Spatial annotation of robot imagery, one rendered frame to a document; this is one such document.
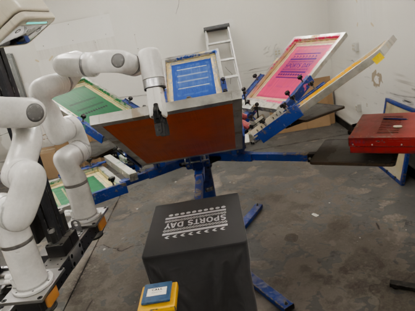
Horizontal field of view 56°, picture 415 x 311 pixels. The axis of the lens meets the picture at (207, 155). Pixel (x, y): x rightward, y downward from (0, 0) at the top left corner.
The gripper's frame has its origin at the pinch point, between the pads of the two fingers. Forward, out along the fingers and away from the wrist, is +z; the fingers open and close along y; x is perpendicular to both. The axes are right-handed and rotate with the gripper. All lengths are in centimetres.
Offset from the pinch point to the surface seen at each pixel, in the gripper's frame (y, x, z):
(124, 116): -14.5, -15.6, -9.4
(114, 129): -22.7, -22.5, -5.9
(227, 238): -31, 14, 47
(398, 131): -76, 110, 17
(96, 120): -14.6, -26.6, -10.0
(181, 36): -449, -18, -159
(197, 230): -42, 1, 44
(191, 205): -67, -2, 36
